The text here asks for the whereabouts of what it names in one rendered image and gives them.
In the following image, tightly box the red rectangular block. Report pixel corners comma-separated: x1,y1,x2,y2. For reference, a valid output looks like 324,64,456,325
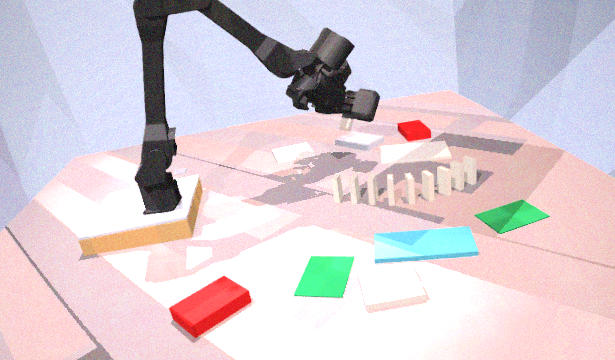
169,276,251,338
398,120,431,142

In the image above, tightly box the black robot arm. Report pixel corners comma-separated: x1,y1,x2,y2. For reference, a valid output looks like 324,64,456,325
133,0,355,215

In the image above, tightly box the light blue flat block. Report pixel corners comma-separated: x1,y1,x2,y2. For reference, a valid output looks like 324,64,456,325
374,226,478,264

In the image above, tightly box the green flat tile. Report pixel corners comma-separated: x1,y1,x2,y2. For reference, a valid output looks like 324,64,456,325
474,200,550,234

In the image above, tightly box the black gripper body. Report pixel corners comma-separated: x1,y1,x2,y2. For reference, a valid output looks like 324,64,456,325
292,77,381,123

